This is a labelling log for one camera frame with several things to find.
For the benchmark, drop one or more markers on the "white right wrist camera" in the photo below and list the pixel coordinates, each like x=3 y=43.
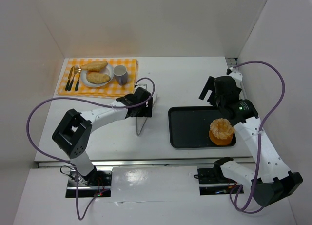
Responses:
x=235 y=74

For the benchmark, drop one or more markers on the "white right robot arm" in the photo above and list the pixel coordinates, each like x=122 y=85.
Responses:
x=272 y=180

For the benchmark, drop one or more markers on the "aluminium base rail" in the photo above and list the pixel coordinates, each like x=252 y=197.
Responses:
x=159 y=162

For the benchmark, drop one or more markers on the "metal bread tongs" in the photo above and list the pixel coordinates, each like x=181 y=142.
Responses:
x=140 y=121

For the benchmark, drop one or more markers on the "white blue-rimmed plate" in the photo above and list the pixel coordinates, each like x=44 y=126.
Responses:
x=108 y=70

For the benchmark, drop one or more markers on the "orange round bun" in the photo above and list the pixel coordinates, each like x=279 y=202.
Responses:
x=218 y=141

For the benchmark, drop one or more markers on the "yellow checkered cloth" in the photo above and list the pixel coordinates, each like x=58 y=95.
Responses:
x=111 y=90

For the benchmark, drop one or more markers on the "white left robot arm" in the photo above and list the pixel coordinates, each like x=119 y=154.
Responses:
x=74 y=130

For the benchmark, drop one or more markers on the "purple ceramic mug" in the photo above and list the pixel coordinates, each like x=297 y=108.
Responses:
x=121 y=74

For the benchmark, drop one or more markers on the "black handled knife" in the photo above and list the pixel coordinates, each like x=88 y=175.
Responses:
x=69 y=78

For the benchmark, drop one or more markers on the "black handled fork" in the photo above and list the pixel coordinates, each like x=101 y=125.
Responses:
x=76 y=70

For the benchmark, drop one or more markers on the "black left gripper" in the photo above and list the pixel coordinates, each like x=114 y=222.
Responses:
x=148 y=107

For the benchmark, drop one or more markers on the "long golden bread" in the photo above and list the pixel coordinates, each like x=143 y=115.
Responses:
x=94 y=66
x=97 y=78

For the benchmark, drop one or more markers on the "black plastic tray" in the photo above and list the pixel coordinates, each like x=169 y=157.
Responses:
x=189 y=127

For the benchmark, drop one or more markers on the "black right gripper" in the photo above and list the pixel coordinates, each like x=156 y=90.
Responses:
x=213 y=95

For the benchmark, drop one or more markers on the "sugared flower pastry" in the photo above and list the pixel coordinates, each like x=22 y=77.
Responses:
x=222 y=129

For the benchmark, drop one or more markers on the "gold spoon black handle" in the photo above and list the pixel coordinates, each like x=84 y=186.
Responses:
x=77 y=82

